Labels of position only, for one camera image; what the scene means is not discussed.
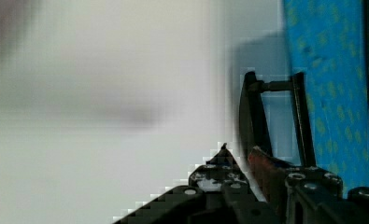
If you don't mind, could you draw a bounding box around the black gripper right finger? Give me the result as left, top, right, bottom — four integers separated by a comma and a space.
248, 147, 369, 224

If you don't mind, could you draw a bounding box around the black silver toaster oven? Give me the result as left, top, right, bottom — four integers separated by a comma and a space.
238, 0, 369, 190

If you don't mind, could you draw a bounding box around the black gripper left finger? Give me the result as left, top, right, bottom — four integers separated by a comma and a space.
113, 145, 281, 224

